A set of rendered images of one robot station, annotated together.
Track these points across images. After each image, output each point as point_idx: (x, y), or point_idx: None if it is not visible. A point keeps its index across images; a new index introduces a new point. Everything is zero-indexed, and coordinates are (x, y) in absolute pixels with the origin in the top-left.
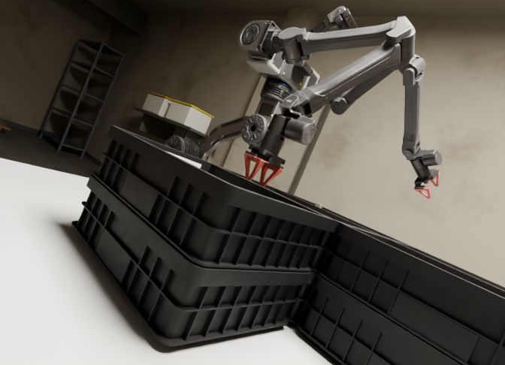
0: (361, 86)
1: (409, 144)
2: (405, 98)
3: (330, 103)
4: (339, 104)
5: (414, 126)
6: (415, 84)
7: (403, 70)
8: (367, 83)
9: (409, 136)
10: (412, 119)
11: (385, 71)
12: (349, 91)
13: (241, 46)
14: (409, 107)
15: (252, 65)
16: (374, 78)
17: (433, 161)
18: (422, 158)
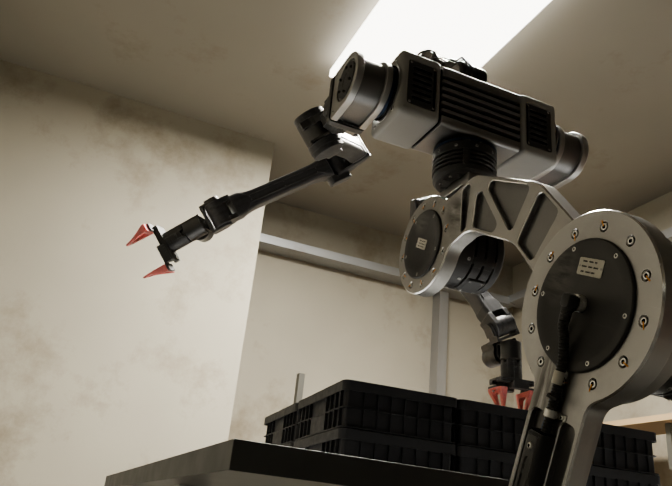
0: (343, 149)
1: (239, 219)
2: (308, 182)
3: (335, 133)
4: (335, 151)
5: (266, 204)
6: (325, 181)
7: (347, 170)
8: (344, 152)
9: (251, 211)
10: (276, 199)
11: (351, 157)
12: (342, 141)
13: (576, 176)
14: (295, 190)
15: (540, 167)
16: (348, 153)
17: (210, 238)
18: (209, 231)
